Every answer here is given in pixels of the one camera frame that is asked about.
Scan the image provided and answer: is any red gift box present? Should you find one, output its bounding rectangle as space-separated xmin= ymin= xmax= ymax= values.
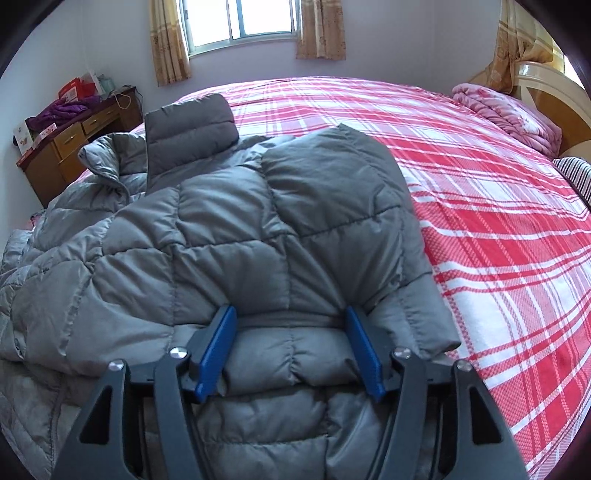
xmin=58 ymin=73 xmax=101 ymax=101

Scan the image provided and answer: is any white cable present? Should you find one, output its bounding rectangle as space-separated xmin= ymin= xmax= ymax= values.
xmin=111 ymin=85 xmax=137 ymax=112

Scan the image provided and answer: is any white printed box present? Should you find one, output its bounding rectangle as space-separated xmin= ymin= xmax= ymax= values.
xmin=13 ymin=124 xmax=37 ymax=154

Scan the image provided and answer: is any red plaid bed sheet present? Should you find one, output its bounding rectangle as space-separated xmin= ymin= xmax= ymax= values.
xmin=28 ymin=76 xmax=591 ymax=480

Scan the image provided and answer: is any striped pillow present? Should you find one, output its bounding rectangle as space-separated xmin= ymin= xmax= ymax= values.
xmin=554 ymin=157 xmax=591 ymax=206

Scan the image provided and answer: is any cream wooden headboard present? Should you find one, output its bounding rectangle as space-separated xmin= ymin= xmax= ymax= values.
xmin=510 ymin=62 xmax=591 ymax=160

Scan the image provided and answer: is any pink folded quilt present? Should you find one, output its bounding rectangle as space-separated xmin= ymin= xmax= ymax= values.
xmin=451 ymin=83 xmax=563 ymax=158

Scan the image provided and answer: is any purple cloth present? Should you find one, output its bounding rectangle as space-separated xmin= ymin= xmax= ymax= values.
xmin=25 ymin=99 xmax=103 ymax=134

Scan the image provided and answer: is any yellow patterned curtain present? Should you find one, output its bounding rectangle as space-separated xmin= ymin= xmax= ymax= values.
xmin=148 ymin=0 xmax=192 ymax=88
xmin=485 ymin=0 xmax=566 ymax=95
xmin=295 ymin=0 xmax=347 ymax=61

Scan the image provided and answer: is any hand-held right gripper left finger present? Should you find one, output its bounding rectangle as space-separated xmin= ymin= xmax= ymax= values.
xmin=51 ymin=305 xmax=238 ymax=480

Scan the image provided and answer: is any grey puffer jacket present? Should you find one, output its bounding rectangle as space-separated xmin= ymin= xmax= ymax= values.
xmin=0 ymin=93 xmax=462 ymax=480

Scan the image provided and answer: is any wooden desk with drawers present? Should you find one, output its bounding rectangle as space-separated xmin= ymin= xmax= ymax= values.
xmin=17 ymin=87 xmax=145 ymax=208

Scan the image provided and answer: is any window with sliding panes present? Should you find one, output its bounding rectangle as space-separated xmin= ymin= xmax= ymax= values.
xmin=178 ymin=0 xmax=303 ymax=58

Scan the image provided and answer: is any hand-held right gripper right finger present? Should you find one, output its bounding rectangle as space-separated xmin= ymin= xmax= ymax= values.
xmin=344 ymin=305 xmax=529 ymax=480

